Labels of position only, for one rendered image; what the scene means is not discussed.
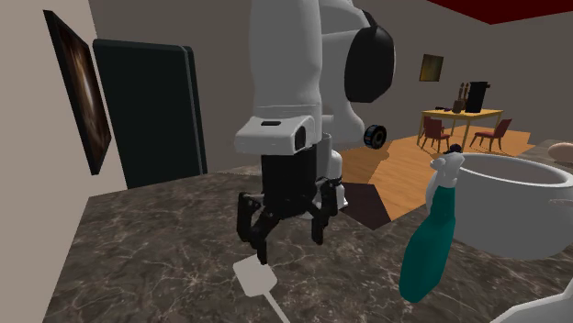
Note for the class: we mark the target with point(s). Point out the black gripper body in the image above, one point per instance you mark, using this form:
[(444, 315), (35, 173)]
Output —
[(286, 183)]

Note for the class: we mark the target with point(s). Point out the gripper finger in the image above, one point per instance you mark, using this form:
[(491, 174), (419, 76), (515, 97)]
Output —
[(323, 210), (250, 223)]

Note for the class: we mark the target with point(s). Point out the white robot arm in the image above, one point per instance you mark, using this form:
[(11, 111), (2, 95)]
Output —
[(286, 67)]

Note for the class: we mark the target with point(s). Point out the white spatula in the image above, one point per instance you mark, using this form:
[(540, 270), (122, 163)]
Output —
[(255, 277)]

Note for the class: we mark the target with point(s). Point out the teal spray bottle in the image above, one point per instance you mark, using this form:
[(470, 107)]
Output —
[(427, 250)]

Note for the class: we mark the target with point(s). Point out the red chair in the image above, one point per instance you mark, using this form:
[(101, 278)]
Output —
[(435, 130), (494, 133)]

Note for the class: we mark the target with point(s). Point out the dark refrigerator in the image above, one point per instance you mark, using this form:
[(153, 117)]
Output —
[(147, 116)]

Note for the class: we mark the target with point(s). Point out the yellow dining table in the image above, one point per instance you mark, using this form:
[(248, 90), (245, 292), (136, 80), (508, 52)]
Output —
[(461, 114)]

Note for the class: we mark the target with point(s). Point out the large white pot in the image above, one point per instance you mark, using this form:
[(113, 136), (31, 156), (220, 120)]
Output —
[(506, 214)]

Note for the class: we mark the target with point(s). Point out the white curved object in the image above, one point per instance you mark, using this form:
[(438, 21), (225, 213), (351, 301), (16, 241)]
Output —
[(541, 311)]

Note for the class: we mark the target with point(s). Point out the beige round object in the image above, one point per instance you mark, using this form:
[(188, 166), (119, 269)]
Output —
[(563, 152)]

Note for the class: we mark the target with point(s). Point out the small yellowish wall picture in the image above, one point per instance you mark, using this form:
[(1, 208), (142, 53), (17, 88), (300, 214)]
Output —
[(431, 68)]

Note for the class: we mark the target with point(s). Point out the large dark framed wall picture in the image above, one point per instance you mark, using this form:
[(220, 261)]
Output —
[(85, 94)]

